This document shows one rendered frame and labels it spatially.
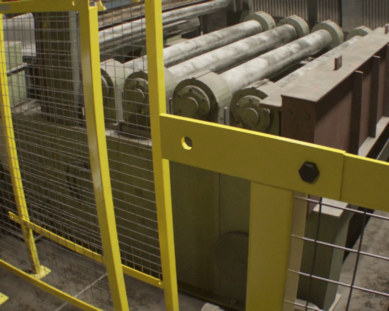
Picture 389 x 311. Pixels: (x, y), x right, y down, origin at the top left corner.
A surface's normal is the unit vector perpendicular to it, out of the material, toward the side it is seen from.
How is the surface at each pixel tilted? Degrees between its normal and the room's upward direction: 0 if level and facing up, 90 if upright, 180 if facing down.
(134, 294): 0
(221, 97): 73
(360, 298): 0
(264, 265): 90
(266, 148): 90
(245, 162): 90
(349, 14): 90
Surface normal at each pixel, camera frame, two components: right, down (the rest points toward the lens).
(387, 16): -0.55, 0.36
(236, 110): -0.76, 0.26
